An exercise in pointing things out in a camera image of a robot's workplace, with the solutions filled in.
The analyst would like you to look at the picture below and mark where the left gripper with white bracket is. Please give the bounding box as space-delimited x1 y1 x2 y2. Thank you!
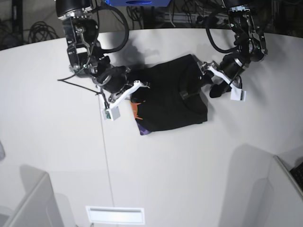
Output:
200 55 248 102

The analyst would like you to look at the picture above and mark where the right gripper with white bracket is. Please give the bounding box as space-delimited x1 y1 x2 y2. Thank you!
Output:
93 66 150 121

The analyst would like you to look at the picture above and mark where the black T-shirt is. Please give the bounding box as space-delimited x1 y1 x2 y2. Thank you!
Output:
129 54 212 136

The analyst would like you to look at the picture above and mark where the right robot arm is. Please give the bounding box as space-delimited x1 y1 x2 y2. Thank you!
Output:
55 0 150 121

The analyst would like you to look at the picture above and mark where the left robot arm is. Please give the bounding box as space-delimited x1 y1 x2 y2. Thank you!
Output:
198 0 267 101

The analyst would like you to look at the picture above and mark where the blue box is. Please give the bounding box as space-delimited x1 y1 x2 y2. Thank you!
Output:
105 0 170 7

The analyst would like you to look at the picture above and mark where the black keyboard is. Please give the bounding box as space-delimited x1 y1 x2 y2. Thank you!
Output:
290 163 303 189

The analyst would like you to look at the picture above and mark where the white slotted tray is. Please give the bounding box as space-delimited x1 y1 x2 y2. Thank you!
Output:
86 206 145 225

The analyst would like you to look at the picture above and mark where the white partition left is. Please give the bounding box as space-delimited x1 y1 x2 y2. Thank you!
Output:
4 172 64 227

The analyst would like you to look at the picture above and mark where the white partition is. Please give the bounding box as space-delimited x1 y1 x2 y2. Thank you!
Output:
4 172 64 227
269 156 303 227

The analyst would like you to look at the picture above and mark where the white partition right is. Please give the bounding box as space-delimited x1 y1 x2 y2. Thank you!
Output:
269 156 303 227

